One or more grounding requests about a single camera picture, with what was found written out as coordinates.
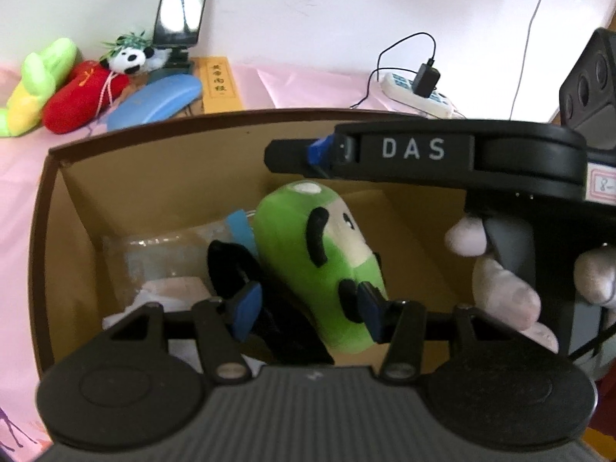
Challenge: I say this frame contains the white soft cloth bundle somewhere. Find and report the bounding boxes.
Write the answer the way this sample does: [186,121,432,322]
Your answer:
[102,276,212,330]

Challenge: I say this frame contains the green pea plush toy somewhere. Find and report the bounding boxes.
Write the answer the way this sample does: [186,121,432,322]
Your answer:
[206,179,390,366]

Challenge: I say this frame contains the gloved right hand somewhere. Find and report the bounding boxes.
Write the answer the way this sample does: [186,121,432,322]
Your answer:
[445,216,615,352]

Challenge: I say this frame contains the clear bag blue strip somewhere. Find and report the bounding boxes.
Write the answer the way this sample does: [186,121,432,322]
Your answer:
[102,210,257,303]

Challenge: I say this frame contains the yellow wooden box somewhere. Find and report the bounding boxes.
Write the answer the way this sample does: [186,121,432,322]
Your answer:
[193,56,244,114]

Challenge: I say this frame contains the black charger plug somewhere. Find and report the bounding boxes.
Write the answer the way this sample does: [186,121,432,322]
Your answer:
[411,60,440,98]

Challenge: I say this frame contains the blue glasses case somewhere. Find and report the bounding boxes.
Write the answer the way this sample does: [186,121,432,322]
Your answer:
[107,74,203,131]

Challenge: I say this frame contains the brown cardboard box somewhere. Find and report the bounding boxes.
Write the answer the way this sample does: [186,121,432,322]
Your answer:
[29,110,473,370]

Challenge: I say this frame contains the black smartphone on stand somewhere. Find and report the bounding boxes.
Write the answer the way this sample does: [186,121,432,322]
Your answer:
[148,0,206,82]

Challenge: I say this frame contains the pink patterned bedsheet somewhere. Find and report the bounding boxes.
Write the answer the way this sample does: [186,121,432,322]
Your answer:
[0,60,420,453]

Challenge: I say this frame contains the small panda plush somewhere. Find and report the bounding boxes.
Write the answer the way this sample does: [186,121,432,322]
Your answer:
[99,31,171,75]

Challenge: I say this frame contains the red plush toy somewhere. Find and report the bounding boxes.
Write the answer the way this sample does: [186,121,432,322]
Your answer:
[42,60,129,135]

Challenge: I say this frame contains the green yellow plush toy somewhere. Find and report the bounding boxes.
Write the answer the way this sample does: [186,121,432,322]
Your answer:
[1,38,77,138]

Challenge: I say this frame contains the black charger cable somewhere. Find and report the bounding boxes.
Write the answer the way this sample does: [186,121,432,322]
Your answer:
[348,31,438,110]

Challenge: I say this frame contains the white wall cable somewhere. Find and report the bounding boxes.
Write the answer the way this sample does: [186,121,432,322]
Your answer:
[509,0,560,121]

